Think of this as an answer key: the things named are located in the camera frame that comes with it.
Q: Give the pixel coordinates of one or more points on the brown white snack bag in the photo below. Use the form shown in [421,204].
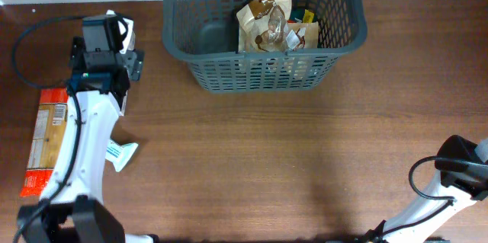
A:
[264,27]

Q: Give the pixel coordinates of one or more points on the orange spaghetti packet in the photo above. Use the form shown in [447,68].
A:
[47,139]

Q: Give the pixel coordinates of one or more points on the beige noodle packet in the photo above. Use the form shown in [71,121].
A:
[305,35]

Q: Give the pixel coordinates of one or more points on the green coffee bag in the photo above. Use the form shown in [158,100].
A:
[302,15]

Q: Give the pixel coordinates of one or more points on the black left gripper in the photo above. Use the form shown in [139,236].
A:
[76,55]

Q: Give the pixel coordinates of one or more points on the grey plastic basket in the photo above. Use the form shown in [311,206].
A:
[205,33]

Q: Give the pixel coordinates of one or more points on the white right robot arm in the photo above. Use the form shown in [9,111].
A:
[459,181]

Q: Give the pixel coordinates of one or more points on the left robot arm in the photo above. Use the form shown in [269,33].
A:
[71,205]

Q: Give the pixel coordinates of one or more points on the light blue white tube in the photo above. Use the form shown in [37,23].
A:
[120,155]

